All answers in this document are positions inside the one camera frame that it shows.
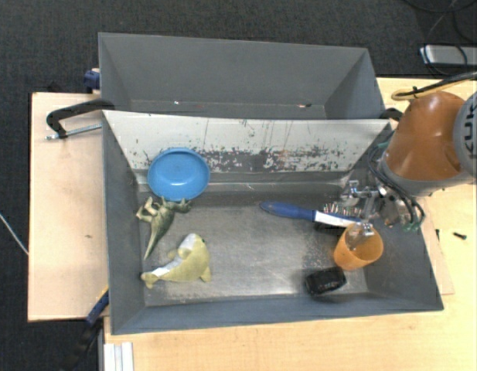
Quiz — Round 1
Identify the blue and white brush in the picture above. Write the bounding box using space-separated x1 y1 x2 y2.
259 200 363 228

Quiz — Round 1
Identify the yellow-green plush fish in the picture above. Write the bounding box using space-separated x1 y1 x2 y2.
140 233 213 290

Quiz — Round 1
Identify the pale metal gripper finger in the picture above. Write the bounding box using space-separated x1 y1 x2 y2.
339 180 369 209
346 222 376 249

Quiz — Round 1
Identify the grey metal bin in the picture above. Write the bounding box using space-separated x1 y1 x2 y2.
97 32 445 335

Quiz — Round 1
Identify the orange cup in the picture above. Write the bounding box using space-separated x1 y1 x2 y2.
332 222 385 272

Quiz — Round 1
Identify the pale wood board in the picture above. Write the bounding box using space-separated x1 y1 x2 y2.
27 90 456 323

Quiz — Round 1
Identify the blue bowl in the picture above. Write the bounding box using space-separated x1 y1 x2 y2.
146 147 211 203

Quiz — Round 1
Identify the black tape roll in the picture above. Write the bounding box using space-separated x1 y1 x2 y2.
304 267 348 297

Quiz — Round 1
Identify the green toy dinosaur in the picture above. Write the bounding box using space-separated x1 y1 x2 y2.
135 196 193 261

